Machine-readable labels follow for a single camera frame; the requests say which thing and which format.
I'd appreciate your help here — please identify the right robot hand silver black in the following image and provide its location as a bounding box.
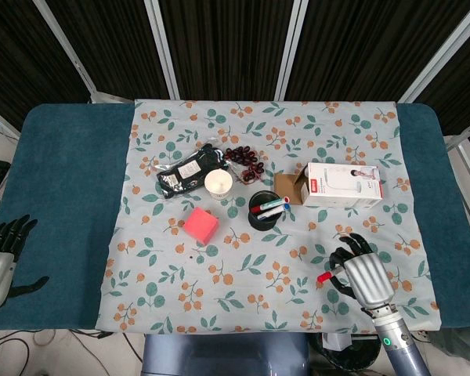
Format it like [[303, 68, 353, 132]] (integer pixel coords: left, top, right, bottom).
[[328, 233, 396, 313]]

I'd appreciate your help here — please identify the red cap marker pen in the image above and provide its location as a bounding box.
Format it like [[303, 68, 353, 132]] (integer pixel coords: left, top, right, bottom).
[[316, 266, 344, 284]]

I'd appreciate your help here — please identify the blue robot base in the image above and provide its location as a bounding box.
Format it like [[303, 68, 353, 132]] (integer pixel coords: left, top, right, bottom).
[[142, 332, 311, 376]]

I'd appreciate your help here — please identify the blue label whiteboard marker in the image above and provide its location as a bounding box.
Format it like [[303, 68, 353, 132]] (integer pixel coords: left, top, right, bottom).
[[256, 203, 292, 221]]

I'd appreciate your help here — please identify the black pen holder cup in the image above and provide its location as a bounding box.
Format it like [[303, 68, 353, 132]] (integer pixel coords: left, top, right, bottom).
[[248, 190, 284, 233]]

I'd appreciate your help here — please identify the black round bin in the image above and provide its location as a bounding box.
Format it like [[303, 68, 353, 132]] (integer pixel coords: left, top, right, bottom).
[[316, 331, 382, 371]]

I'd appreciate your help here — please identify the white product carton box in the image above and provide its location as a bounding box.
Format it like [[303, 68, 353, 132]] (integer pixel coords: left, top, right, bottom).
[[273, 161, 386, 209]]

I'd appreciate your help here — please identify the floral print tablecloth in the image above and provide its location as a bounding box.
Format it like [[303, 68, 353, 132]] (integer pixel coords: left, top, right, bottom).
[[94, 97, 444, 334]]

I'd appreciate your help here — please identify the teal blue table cover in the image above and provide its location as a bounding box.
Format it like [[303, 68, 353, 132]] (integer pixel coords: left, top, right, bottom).
[[0, 102, 452, 334]]

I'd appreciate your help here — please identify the pink foam cube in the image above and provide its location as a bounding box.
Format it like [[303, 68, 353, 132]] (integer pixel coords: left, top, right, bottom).
[[183, 207, 220, 248]]

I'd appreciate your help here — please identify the white paper cup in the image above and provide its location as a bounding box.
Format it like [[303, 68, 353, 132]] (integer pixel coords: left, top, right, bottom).
[[204, 170, 234, 201]]

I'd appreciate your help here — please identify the black item in plastic bag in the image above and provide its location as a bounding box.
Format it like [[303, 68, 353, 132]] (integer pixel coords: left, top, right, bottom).
[[154, 136, 231, 203]]

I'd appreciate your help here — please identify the black partition screen panel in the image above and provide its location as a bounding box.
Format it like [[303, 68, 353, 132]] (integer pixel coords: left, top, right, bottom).
[[144, 0, 303, 101], [0, 0, 99, 118], [274, 0, 470, 104], [399, 7, 470, 136], [33, 0, 180, 103]]

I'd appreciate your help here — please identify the white metal frame stand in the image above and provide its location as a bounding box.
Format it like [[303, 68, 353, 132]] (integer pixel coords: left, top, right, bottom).
[[443, 131, 470, 242]]

